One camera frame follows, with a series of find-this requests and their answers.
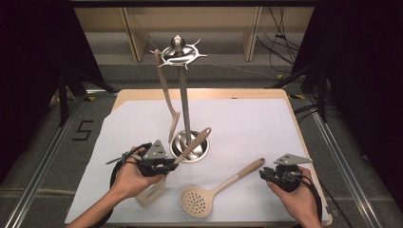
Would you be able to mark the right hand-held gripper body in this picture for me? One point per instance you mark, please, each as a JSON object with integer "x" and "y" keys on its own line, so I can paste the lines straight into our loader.
{"x": 288, "y": 177}

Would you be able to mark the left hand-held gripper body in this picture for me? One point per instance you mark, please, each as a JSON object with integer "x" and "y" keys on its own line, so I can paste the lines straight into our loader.
{"x": 155, "y": 153}

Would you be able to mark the beige slotted spatula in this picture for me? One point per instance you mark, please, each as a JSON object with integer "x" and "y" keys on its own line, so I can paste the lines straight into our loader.
{"x": 195, "y": 144}

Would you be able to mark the beige perforated skimmer spoon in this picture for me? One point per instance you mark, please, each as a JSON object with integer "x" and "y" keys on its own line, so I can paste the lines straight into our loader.
{"x": 196, "y": 202}

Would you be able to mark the steel utensil rack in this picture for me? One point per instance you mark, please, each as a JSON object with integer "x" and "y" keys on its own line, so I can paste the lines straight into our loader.
{"x": 184, "y": 95}

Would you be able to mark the beige solid spatula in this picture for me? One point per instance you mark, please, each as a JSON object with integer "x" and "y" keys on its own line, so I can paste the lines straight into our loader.
{"x": 163, "y": 82}

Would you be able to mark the person's right hand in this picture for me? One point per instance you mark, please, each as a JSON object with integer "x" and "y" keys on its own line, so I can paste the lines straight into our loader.
{"x": 301, "y": 199}

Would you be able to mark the person's left hand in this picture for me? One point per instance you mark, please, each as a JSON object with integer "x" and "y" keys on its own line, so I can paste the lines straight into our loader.
{"x": 130, "y": 177}

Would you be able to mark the white paper sheet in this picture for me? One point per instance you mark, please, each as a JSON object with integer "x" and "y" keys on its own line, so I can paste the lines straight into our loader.
{"x": 247, "y": 126}

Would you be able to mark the black metal stand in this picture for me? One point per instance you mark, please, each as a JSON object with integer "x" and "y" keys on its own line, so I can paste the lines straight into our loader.
{"x": 62, "y": 101}
{"x": 322, "y": 95}

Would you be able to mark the light wooden shelf unit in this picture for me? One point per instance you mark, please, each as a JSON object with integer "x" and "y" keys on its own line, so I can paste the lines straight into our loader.
{"x": 133, "y": 31}

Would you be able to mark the dark curtain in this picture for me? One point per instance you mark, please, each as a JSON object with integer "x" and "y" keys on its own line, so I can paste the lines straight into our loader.
{"x": 31, "y": 79}
{"x": 364, "y": 79}

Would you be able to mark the aluminium floor rail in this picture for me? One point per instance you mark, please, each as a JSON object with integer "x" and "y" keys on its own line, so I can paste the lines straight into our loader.
{"x": 345, "y": 171}
{"x": 38, "y": 177}

